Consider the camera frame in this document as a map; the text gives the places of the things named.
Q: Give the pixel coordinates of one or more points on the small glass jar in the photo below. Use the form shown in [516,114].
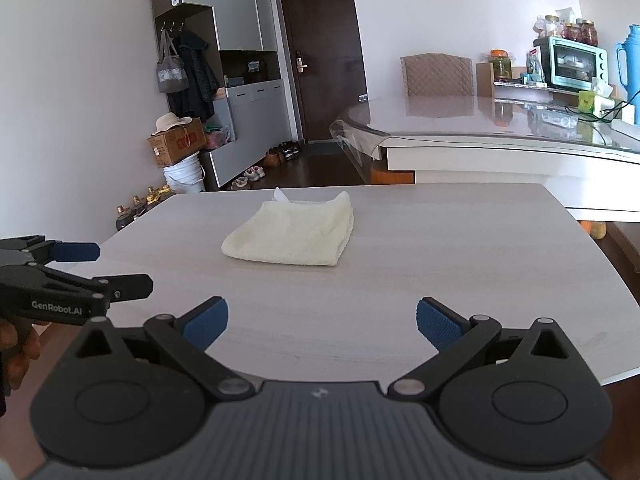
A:
[571,32]

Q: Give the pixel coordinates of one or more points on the white plastic bucket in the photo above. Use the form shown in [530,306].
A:
[185,175]

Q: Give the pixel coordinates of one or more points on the blue thermos flask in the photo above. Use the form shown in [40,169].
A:
[632,70]

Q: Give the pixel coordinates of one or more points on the person's left hand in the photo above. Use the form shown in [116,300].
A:
[25,365]

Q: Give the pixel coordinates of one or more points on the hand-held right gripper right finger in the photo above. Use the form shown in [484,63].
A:
[440,327]

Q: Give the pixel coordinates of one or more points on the glass jar orange lid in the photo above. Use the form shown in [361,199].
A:
[501,66]

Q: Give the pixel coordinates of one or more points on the pink plastic bag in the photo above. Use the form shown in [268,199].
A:
[220,137]

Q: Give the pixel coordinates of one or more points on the tan cardboard box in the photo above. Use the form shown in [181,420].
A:
[484,80]

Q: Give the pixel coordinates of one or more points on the teal toaster oven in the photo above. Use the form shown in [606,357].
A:
[570,62]

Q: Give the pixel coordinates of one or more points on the white glass-topped dining table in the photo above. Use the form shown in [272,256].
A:
[500,157]

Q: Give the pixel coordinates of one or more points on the glass jar gold lid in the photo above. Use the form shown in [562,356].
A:
[551,27]

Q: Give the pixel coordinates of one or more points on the white pink sneakers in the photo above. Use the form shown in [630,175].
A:
[254,173]

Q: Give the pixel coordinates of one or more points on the dark hanging jacket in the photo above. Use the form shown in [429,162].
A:
[200,80]

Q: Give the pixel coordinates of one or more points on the green tissue box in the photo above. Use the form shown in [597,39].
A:
[590,102]

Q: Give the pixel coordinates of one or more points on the glass jar red contents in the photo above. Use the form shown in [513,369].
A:
[588,34]

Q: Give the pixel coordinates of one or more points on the red-printed cardboard box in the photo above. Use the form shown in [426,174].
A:
[175,145]

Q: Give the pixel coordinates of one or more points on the clear plastic container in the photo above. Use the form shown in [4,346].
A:
[560,118]

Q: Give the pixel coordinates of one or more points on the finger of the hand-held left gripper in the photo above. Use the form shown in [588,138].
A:
[75,252]
[130,286]

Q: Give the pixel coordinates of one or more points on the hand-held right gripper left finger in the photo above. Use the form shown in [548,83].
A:
[207,322]

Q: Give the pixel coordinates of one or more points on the teal snack packet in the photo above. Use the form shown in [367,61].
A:
[535,67]

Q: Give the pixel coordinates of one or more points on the grey tote bag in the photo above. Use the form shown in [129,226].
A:
[172,75]

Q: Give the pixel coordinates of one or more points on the cream terry towel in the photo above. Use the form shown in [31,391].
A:
[295,235]

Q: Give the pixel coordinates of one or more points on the cream sun hat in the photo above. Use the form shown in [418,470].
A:
[170,124]

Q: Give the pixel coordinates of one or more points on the grey wardrobe cabinet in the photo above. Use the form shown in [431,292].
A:
[240,15]

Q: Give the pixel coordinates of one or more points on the dark bottle gold cap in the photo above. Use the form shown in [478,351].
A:
[123,220]
[138,208]
[166,191]
[152,196]

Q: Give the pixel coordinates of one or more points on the dark brown wooden door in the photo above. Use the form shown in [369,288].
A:
[320,100]

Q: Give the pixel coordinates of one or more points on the clear plastic bag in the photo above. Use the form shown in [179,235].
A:
[539,27]

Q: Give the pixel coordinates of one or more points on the black white shoes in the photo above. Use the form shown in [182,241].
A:
[290,151]

